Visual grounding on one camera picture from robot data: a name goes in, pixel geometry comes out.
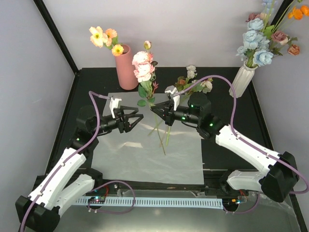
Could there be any blue and pink flower arrangement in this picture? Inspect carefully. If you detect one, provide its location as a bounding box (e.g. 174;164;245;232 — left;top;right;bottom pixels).
236;0;309;69

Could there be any circuit board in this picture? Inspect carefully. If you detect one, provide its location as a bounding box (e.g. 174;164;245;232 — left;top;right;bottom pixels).
222;198;247;205
88;196;106;205

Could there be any rust orange rose stem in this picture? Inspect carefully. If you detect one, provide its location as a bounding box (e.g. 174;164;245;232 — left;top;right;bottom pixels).
148;71;196;136

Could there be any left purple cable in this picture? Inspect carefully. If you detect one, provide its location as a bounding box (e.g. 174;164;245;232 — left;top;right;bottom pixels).
19;90;136;232

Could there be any white ribbed vase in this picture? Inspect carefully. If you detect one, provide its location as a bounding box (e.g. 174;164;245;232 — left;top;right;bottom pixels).
229;61;258;98

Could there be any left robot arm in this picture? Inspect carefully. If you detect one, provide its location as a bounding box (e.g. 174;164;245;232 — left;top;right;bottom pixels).
15;105;143;232

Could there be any black frame post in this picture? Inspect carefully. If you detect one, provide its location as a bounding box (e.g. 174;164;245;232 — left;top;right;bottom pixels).
271;0;294;25
33;0;79;74

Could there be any right black frame post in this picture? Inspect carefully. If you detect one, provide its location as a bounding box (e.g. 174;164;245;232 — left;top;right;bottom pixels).
271;0;294;25

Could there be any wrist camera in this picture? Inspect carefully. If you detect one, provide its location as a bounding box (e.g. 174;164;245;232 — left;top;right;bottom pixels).
109;97;122;118
165;86;180;111

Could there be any white slotted cable duct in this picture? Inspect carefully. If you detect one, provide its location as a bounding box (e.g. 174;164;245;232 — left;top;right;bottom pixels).
73;196;223;210

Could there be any left circuit board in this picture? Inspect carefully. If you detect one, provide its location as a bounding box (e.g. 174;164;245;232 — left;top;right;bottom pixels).
88;196;106;205

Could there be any pink peony flower stem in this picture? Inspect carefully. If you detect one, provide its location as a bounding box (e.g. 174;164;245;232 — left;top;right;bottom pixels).
131;40;167;156

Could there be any orange poppy flower stem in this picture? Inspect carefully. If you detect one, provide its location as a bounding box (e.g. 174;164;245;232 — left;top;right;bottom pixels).
89;26;125;57

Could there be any left black frame post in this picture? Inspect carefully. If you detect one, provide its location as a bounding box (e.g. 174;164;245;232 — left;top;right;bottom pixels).
33;0;79;74

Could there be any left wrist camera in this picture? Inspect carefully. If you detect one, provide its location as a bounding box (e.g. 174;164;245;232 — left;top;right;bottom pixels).
109;97;122;118

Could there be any white flower bouquet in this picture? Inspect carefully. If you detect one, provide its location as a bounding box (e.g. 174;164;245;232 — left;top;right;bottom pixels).
91;105;204;185

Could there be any cream rosebud flower stem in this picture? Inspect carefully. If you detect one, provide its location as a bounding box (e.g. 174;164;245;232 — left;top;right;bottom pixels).
191;79;212;93

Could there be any pink cylindrical vase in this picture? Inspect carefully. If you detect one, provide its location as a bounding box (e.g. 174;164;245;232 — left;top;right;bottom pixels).
114;44;138;90

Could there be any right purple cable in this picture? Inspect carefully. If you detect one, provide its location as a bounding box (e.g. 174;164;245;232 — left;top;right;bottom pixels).
169;74;309;215

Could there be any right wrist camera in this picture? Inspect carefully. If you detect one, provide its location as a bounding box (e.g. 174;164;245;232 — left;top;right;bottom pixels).
165;86;180;111

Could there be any purple cable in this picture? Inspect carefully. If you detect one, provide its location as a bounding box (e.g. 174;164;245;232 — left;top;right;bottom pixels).
19;90;136;232
169;74;309;215

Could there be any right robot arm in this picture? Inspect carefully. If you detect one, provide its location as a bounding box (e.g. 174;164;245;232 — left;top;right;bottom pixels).
151;93;299;203

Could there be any right circuit board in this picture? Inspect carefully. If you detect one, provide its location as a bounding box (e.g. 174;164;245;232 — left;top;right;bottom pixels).
222;198;247;205

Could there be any black aluminium rail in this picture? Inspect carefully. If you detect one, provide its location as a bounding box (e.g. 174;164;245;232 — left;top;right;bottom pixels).
95;180;230;191

